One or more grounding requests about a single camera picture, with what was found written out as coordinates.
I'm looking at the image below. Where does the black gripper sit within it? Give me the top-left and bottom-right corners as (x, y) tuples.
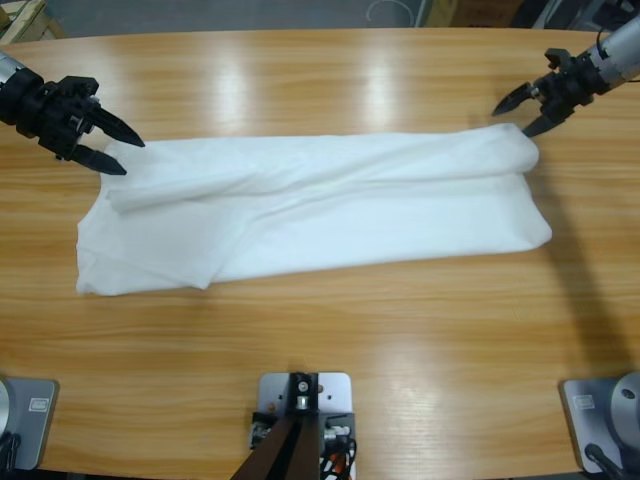
(0, 69), (147, 177)
(492, 54), (610, 139)

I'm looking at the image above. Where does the white t-shirt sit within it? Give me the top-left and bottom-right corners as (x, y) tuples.
(74, 122), (554, 296)

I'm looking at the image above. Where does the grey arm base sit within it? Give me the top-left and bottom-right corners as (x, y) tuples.
(558, 370), (640, 474)
(0, 377), (60, 471)

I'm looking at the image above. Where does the grey metal equipment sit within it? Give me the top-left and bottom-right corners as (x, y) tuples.
(514, 0), (640, 35)

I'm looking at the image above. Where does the cardboard box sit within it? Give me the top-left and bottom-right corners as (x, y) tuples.
(428, 0), (526, 26)

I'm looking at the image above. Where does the wooden crate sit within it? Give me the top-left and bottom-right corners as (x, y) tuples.
(0, 0), (66, 47)

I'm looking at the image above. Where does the small electronics module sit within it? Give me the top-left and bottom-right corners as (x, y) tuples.
(322, 413), (357, 446)
(249, 410), (275, 449)

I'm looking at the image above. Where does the black base cable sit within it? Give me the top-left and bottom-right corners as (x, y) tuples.
(0, 432), (22, 471)
(584, 442), (626, 476)

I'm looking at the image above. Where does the white mount plate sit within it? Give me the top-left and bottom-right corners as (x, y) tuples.
(257, 371), (357, 480)

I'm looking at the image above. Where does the dark camera post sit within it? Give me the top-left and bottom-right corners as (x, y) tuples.
(232, 371), (321, 480)

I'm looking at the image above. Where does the orange and black cable bundle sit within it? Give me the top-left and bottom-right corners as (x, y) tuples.
(319, 438), (359, 480)

